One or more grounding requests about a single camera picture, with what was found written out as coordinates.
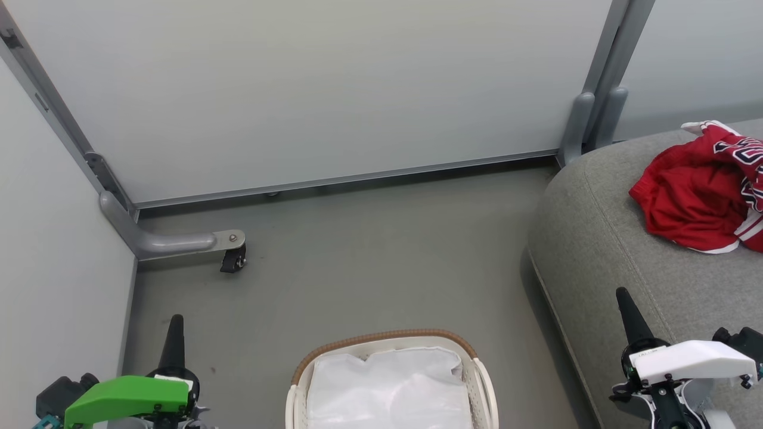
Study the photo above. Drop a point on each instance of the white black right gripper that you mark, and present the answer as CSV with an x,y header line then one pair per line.
x,y
691,360

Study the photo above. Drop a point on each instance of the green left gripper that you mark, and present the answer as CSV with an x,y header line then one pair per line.
x,y
128,396

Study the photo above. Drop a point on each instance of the red basketball shorts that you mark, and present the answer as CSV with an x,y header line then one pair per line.
x,y
685,202

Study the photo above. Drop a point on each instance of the red jersey with white trim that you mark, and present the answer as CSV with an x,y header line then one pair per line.
x,y
724,136

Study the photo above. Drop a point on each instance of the woven rim white laundry basket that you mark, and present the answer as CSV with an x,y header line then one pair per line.
x,y
486,381

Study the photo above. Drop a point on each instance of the grey fabric sofa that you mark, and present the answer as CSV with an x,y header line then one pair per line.
x,y
596,250

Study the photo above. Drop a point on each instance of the black caster wheel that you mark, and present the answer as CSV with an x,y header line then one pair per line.
x,y
232,261

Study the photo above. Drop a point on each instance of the grey curved partition foot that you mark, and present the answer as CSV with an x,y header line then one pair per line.
x,y
173,243

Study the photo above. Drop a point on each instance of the white garment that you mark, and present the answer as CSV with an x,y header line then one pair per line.
x,y
387,387

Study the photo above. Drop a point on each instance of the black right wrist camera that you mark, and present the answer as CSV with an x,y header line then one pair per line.
x,y
742,342

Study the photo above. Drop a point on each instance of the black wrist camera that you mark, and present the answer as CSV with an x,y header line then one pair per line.
x,y
59,390
742,342

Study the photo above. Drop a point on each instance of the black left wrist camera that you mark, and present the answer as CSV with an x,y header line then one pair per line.
x,y
59,390

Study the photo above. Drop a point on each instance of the grey metal partition post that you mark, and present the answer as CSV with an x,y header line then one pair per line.
x,y
59,119
608,89

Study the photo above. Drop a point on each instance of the grey partition bottom rail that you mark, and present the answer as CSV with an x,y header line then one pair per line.
x,y
357,179

